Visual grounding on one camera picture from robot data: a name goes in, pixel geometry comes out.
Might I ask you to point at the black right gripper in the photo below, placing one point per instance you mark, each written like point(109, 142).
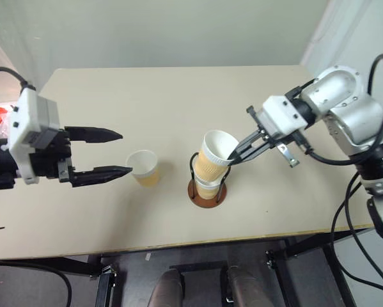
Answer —
point(258, 126)

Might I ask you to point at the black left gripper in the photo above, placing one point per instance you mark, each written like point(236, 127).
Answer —
point(55, 153)

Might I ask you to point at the ribbed tan paper cup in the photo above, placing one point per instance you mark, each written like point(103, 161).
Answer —
point(143, 168)
point(207, 190)
point(210, 163)

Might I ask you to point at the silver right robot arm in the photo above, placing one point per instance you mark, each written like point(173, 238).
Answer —
point(354, 118)

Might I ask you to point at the small white label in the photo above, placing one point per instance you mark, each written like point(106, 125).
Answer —
point(148, 256)

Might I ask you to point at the dark rounded shape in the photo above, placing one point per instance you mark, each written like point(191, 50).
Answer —
point(165, 289)
point(247, 288)

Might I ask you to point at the silver metal bracket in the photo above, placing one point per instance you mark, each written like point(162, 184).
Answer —
point(287, 155)

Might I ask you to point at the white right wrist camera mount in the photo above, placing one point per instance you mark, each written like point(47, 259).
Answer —
point(282, 116)

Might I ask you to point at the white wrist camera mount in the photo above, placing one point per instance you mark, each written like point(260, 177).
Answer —
point(26, 108)
point(282, 116)

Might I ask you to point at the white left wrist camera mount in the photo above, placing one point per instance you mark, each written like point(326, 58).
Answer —
point(26, 108)

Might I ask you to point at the black metal table frame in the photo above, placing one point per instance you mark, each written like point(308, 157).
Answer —
point(306, 259)

